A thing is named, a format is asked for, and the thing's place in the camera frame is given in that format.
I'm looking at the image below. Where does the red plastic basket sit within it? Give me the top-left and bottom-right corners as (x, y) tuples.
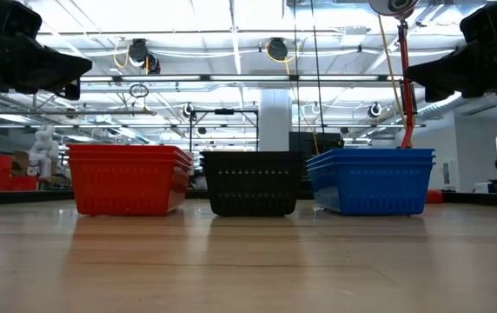
(67, 150), (194, 161)
(68, 157), (193, 217)
(66, 143), (194, 154)

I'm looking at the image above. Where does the white robot figure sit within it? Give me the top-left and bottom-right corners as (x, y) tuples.
(29, 125), (61, 179)

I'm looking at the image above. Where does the brown cardboard box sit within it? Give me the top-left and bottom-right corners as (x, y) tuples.
(12, 150), (31, 177)

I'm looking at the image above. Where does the black background screen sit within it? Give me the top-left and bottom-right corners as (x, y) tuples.
(288, 131), (345, 154)

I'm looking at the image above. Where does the white building column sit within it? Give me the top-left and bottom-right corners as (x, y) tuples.
(259, 89), (293, 152)

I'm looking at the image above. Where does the silver ventilation duct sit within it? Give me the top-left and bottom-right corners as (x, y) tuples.
(415, 91), (465, 123)

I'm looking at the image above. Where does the black hanging cable loop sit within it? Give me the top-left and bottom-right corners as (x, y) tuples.
(129, 83), (150, 99)

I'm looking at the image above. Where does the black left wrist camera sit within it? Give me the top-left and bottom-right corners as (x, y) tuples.
(0, 0), (43, 43)

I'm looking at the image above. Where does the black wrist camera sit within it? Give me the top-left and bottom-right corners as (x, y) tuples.
(0, 0), (43, 43)
(460, 0), (497, 44)

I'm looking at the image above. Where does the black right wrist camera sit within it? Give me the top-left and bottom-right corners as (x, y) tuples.
(460, 0), (497, 44)

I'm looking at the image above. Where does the black aluminium table frame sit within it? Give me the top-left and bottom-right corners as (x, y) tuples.
(0, 190), (497, 209)

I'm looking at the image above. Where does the black ceiling light rail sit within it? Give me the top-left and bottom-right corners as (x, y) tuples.
(78, 72), (406, 84)

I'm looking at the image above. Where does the black background camera frame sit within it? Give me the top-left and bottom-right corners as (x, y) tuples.
(189, 108), (260, 153)

